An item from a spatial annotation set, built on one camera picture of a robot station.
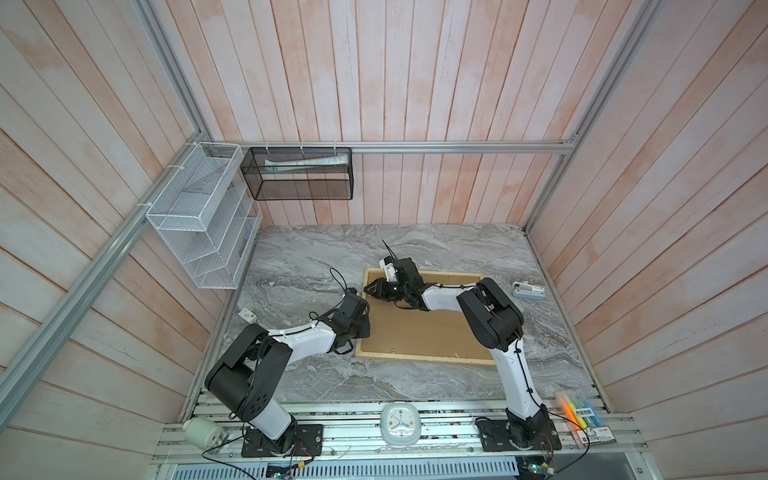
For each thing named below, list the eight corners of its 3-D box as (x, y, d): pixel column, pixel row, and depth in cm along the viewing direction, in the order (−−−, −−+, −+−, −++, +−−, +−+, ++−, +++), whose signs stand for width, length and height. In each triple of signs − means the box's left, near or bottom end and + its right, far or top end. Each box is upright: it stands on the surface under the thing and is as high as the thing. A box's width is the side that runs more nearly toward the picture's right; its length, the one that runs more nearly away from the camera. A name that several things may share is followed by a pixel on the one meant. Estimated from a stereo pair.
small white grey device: (514, 298, 103) (516, 295, 101) (509, 284, 106) (511, 281, 105) (543, 298, 103) (546, 295, 101) (538, 284, 106) (540, 281, 105)
